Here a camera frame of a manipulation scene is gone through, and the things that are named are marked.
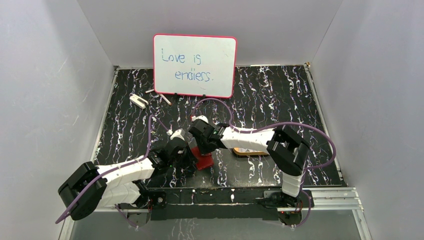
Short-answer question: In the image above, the red leather card holder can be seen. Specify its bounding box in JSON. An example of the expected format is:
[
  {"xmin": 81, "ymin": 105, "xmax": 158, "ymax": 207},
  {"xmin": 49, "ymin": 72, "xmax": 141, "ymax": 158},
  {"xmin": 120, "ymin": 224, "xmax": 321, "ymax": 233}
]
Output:
[{"xmin": 190, "ymin": 146, "xmax": 214, "ymax": 171}]

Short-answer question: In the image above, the tan oval card tray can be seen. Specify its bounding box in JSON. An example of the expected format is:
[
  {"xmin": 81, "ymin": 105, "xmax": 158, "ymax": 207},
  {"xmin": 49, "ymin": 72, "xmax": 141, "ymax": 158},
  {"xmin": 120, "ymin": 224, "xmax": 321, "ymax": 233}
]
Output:
[{"xmin": 232, "ymin": 147, "xmax": 269, "ymax": 157}]

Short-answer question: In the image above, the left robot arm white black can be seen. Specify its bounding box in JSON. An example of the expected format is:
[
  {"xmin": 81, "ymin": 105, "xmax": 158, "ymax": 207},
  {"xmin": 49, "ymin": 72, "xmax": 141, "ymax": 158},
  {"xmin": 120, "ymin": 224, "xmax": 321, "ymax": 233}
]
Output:
[{"xmin": 57, "ymin": 137, "xmax": 197, "ymax": 222}]

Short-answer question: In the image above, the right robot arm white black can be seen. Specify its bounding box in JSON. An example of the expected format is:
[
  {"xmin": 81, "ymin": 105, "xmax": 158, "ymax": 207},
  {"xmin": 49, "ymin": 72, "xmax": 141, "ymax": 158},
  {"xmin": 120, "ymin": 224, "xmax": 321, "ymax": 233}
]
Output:
[{"xmin": 188, "ymin": 118, "xmax": 310, "ymax": 207}]

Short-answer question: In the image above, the white marker pen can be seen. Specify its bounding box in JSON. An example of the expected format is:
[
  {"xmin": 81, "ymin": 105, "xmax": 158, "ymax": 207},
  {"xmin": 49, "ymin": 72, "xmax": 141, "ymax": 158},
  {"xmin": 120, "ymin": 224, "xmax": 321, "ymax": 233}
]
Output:
[{"xmin": 159, "ymin": 93, "xmax": 172, "ymax": 106}]

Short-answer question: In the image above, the white board eraser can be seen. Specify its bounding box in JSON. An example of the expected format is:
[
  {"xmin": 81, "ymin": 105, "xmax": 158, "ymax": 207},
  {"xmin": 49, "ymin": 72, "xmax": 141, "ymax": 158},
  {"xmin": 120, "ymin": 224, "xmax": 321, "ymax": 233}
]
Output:
[{"xmin": 129, "ymin": 93, "xmax": 149, "ymax": 110}]

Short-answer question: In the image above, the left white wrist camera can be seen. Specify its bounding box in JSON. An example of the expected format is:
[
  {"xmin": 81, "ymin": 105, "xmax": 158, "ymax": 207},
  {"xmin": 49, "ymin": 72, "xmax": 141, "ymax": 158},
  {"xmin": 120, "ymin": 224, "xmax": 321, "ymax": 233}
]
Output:
[{"xmin": 166, "ymin": 128, "xmax": 186, "ymax": 141}]

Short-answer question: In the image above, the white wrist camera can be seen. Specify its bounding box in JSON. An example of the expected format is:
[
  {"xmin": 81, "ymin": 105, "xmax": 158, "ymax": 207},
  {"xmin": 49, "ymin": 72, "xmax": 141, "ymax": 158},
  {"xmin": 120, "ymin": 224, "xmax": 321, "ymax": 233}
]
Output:
[
  {"xmin": 190, "ymin": 115, "xmax": 209, "ymax": 124},
  {"xmin": 166, "ymin": 128, "xmax": 186, "ymax": 141}
]

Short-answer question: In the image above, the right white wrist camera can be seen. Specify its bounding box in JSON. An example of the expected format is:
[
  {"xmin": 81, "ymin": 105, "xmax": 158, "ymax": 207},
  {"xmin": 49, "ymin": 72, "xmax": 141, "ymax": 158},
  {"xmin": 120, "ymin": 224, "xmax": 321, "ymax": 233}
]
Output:
[{"xmin": 190, "ymin": 115, "xmax": 209, "ymax": 124}]

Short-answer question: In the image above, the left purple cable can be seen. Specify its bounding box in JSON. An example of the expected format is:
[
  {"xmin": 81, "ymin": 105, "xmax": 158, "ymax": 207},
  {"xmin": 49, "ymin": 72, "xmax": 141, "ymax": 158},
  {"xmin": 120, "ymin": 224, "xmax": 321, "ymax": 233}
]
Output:
[{"xmin": 54, "ymin": 114, "xmax": 171, "ymax": 229}]

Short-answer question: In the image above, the white board with red frame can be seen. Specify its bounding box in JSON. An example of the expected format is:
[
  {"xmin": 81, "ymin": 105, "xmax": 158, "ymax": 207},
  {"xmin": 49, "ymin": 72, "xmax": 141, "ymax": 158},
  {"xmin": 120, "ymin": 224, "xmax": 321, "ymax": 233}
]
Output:
[{"xmin": 152, "ymin": 33, "xmax": 238, "ymax": 99}]

